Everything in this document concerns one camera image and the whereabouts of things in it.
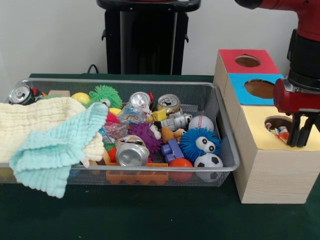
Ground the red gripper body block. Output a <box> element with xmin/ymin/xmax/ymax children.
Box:
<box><xmin>272</xmin><ymin>78</ymin><xmax>320</xmax><ymax>116</ymax></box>

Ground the crushed silver can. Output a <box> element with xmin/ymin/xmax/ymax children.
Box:
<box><xmin>114</xmin><ymin>134</ymin><xmax>151</xmax><ymax>167</ymax></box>

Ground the mint waffle cloth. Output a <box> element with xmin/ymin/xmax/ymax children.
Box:
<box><xmin>9</xmin><ymin>102</ymin><xmax>110</xmax><ymax>200</ymax></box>

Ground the blue spiky toy with eyes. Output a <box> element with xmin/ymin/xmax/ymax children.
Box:
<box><xmin>178</xmin><ymin>127</ymin><xmax>222</xmax><ymax>161</ymax></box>

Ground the dark green table cloth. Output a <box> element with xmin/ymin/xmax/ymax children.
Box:
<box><xmin>0</xmin><ymin>72</ymin><xmax>320</xmax><ymax>240</ymax></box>

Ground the small baseball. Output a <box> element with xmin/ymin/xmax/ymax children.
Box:
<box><xmin>187</xmin><ymin>115</ymin><xmax>215</xmax><ymax>132</ymax></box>

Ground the small soccer ball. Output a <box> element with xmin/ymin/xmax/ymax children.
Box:
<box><xmin>193</xmin><ymin>152</ymin><xmax>224</xmax><ymax>182</ymax></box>

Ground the clear mesh bin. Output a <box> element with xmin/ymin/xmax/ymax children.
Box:
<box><xmin>0</xmin><ymin>77</ymin><xmax>241</xmax><ymax>188</ymax></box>

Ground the black cable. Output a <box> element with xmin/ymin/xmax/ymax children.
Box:
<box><xmin>86</xmin><ymin>63</ymin><xmax>100</xmax><ymax>74</ymax></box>

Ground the green spiky ball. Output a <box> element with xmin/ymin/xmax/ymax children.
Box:
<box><xmin>88</xmin><ymin>84</ymin><xmax>123</xmax><ymax>109</ymax></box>

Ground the red white patterned cloth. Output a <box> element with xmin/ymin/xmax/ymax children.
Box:
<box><xmin>265</xmin><ymin>122</ymin><xmax>291</xmax><ymax>144</ymax></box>

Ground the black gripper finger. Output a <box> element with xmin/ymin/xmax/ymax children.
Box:
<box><xmin>286</xmin><ymin>113</ymin><xmax>301</xmax><ymax>147</ymax></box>
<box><xmin>296</xmin><ymin>116</ymin><xmax>317</xmax><ymax>148</ymax></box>

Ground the wooden box with three holes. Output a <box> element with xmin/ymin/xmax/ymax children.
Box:
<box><xmin>213</xmin><ymin>49</ymin><xmax>320</xmax><ymax>205</ymax></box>

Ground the orange ball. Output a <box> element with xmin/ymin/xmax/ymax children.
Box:
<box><xmin>168</xmin><ymin>157</ymin><xmax>194</xmax><ymax>183</ymax></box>

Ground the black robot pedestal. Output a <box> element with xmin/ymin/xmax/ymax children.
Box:
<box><xmin>96</xmin><ymin>0</ymin><xmax>202</xmax><ymax>75</ymax></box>

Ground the cream waffle cloth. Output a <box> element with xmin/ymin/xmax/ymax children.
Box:
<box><xmin>0</xmin><ymin>96</ymin><xmax>106</xmax><ymax>163</ymax></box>

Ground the purple spiky ball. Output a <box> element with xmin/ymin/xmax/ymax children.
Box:
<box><xmin>127</xmin><ymin>122</ymin><xmax>163</xmax><ymax>154</ymax></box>

